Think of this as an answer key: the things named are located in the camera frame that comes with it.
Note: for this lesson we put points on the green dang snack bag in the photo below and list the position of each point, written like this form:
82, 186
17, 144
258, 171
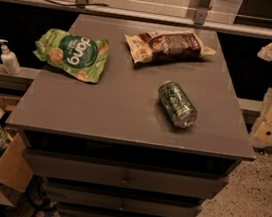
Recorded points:
79, 56

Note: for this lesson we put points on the brown chip bag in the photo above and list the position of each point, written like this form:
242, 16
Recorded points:
163, 46

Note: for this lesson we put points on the grey drawer cabinet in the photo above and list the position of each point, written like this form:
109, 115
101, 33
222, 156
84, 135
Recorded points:
110, 149

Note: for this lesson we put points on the white pump bottle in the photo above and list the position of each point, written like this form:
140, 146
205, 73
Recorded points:
9, 59

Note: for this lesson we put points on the green soda can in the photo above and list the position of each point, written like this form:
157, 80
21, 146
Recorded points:
177, 105

